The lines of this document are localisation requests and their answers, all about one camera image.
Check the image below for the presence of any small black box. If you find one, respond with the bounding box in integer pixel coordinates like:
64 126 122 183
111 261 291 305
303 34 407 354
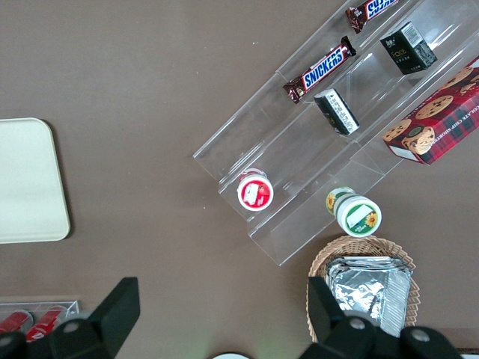
379 21 438 76
313 88 361 135

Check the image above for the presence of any green lid yogurt cup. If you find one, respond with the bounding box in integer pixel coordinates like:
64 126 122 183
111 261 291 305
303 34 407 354
324 185 382 238

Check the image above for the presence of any stack of foil containers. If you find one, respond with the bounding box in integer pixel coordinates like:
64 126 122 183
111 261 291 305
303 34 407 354
325 256 413 338

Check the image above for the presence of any red chocolate chip cookie box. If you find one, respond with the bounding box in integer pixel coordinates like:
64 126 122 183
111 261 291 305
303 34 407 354
382 55 479 165

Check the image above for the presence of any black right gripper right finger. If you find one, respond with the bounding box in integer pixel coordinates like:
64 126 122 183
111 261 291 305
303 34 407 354
299 276 462 359

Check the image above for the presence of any red lid yogurt cup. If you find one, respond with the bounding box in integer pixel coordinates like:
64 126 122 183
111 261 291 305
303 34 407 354
236 168 275 212

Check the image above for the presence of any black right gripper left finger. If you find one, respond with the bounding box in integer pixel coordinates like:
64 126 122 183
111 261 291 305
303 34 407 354
0 277 141 359

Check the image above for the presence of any Snickers bar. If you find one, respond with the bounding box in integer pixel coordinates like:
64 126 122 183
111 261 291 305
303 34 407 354
282 35 356 105
344 0 400 34

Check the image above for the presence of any beige plastic tray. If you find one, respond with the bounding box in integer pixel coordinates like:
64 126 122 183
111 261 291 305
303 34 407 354
0 117 71 245

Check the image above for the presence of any red cola bottle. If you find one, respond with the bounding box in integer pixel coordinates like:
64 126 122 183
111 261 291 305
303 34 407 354
0 309 34 335
25 305 69 343

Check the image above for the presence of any clear acrylic bottle rack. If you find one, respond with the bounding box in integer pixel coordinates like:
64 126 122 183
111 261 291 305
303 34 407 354
0 298 82 337

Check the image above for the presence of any light wicker basket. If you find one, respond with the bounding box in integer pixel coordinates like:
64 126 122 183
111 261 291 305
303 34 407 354
306 235 421 343

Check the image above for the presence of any clear acrylic tiered stand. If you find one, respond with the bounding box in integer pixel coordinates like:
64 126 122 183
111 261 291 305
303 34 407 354
192 0 479 267

